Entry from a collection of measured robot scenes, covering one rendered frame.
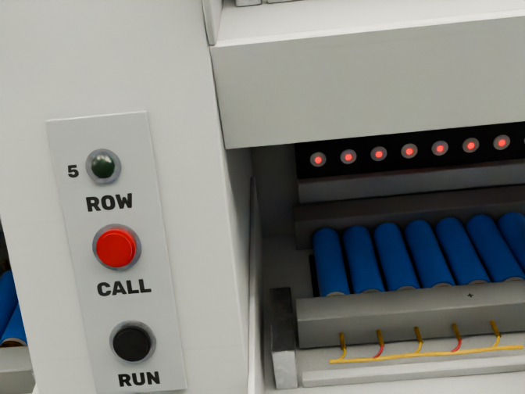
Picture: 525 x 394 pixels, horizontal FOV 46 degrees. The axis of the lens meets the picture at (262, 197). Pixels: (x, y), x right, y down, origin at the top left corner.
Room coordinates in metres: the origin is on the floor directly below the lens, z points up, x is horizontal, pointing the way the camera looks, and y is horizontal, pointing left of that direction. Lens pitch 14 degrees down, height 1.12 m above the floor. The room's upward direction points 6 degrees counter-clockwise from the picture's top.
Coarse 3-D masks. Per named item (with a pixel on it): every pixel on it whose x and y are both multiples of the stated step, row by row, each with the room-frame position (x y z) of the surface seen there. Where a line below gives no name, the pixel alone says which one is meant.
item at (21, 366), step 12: (0, 348) 0.31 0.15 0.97; (12, 348) 0.31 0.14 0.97; (24, 348) 0.31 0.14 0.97; (0, 360) 0.30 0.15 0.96; (12, 360) 0.30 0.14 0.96; (24, 360) 0.30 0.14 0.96; (0, 372) 0.29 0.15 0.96; (12, 372) 0.29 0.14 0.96; (24, 372) 0.29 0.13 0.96; (0, 384) 0.30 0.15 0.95; (12, 384) 0.30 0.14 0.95; (24, 384) 0.30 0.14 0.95
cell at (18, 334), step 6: (18, 306) 0.35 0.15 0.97; (18, 312) 0.34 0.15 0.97; (12, 318) 0.34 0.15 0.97; (18, 318) 0.34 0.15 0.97; (12, 324) 0.33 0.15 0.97; (18, 324) 0.33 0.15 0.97; (6, 330) 0.33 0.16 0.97; (12, 330) 0.33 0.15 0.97; (18, 330) 0.33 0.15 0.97; (24, 330) 0.33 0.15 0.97; (6, 336) 0.32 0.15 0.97; (12, 336) 0.32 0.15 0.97; (18, 336) 0.32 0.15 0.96; (24, 336) 0.33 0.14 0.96; (0, 342) 0.32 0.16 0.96; (24, 342) 0.33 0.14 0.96
